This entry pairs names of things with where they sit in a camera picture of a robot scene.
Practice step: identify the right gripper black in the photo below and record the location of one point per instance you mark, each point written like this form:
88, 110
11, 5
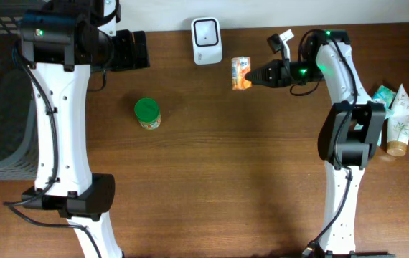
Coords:
275, 73

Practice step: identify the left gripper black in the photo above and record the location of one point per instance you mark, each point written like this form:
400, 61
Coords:
128, 57

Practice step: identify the orange small tissue pack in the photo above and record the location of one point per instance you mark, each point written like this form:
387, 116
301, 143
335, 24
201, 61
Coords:
240, 68

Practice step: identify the green round lid jar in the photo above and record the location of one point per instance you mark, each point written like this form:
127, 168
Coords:
148, 113

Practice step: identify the small teal tissue pack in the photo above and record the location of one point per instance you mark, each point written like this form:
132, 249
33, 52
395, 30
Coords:
384, 96

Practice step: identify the white Pantene tube gold cap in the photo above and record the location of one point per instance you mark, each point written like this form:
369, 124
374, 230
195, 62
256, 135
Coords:
398, 125

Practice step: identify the light teal wipes packet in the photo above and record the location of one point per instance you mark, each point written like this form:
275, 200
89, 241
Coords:
388, 114

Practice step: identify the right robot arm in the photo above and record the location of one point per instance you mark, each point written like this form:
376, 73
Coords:
348, 138

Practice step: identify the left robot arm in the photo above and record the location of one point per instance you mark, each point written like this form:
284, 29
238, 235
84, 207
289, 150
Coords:
60, 45

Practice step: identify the white barcode scanner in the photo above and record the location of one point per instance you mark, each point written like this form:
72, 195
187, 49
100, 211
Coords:
206, 41

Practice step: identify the dark grey plastic basket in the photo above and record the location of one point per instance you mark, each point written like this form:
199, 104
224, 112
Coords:
18, 126

